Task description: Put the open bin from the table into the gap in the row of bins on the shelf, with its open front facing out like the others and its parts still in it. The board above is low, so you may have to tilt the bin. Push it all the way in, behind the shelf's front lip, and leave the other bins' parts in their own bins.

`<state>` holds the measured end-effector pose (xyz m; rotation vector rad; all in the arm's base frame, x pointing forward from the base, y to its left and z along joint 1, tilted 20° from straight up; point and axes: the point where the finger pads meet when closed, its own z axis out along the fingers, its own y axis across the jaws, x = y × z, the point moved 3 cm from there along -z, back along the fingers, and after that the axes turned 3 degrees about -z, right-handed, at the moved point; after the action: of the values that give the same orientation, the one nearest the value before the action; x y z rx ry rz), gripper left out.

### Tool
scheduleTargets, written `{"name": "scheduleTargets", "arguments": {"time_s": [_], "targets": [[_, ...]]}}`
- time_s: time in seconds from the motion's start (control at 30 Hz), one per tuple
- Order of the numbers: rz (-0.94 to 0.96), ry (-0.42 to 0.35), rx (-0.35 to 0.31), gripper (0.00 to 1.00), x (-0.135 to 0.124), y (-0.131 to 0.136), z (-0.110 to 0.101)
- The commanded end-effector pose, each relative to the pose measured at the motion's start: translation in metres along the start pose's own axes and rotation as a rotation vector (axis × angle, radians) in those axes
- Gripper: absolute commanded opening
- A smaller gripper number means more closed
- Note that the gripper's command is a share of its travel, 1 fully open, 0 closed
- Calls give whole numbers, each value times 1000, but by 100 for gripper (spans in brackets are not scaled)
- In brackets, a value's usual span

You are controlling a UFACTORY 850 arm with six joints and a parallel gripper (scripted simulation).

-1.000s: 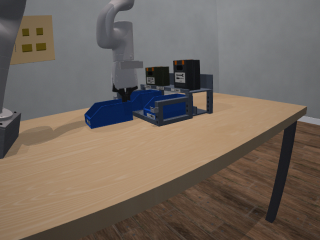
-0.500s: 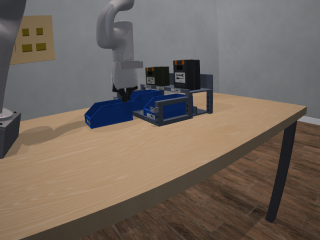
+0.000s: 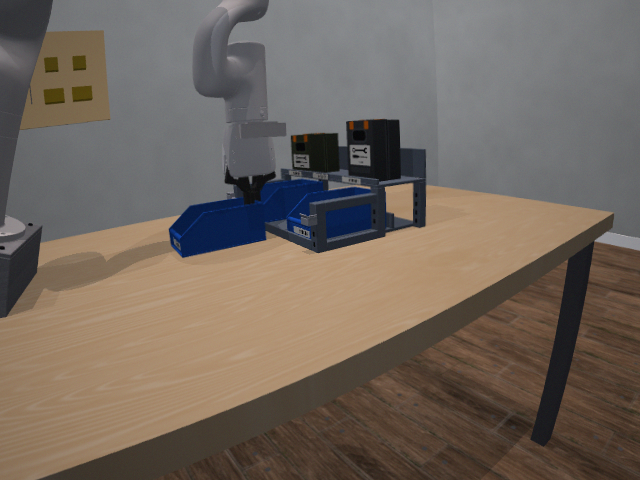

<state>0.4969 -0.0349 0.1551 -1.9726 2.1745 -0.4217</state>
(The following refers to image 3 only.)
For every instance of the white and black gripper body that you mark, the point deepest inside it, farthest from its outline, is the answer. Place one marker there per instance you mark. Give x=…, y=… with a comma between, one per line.
x=247, y=157

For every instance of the grey shelf rack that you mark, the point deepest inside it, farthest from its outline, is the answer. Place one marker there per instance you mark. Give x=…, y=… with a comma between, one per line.
x=413, y=169

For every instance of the blue bin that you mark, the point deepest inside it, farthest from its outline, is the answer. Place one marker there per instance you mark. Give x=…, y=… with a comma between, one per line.
x=284, y=199
x=338, y=222
x=219, y=225

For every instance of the dark green tool case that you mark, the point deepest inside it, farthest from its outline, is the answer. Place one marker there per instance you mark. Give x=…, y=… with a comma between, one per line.
x=318, y=152

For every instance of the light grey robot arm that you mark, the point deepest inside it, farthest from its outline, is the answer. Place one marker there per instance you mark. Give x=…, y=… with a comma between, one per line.
x=236, y=73

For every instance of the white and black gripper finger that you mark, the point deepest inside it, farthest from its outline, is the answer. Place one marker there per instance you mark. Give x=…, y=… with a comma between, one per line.
x=243, y=184
x=258, y=182

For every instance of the black tool case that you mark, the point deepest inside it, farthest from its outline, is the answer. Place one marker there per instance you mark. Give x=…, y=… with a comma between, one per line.
x=374, y=149

